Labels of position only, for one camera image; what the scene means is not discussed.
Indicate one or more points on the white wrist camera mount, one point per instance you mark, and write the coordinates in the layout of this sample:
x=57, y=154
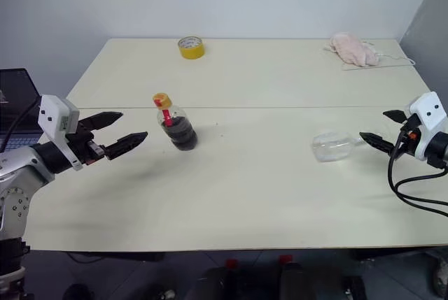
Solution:
x=52, y=111
x=432, y=111

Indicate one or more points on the grey table leg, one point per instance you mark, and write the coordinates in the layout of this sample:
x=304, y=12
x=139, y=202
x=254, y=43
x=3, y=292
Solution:
x=440, y=272

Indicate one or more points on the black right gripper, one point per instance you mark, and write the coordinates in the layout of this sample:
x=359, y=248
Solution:
x=409, y=142

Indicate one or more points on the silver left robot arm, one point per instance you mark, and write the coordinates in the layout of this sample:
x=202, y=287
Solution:
x=17, y=163

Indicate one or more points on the dark rounded shape red top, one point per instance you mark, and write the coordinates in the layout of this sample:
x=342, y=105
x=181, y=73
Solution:
x=224, y=282
x=292, y=279

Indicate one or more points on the yellow tape roll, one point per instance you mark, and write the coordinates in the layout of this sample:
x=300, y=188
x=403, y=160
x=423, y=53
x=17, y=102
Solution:
x=190, y=50

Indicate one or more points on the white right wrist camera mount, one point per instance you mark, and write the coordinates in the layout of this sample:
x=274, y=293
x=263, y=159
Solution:
x=432, y=111

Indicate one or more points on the pink cloth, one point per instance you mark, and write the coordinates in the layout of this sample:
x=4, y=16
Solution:
x=353, y=50

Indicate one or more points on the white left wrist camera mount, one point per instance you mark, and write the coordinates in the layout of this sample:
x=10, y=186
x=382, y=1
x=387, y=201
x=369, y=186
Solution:
x=52, y=111

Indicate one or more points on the clear empty plastic bottle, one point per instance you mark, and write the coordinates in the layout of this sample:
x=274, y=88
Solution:
x=330, y=146

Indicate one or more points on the dark liquid plastic bottle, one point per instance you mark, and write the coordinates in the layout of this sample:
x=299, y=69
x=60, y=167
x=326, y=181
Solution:
x=182, y=135

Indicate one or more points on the black laptop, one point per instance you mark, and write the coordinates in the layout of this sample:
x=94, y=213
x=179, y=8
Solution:
x=14, y=83

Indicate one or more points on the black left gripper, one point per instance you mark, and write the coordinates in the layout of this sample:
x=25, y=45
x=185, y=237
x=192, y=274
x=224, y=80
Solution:
x=82, y=144

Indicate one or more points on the yellow bottle cap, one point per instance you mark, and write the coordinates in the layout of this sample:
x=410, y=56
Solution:
x=161, y=99

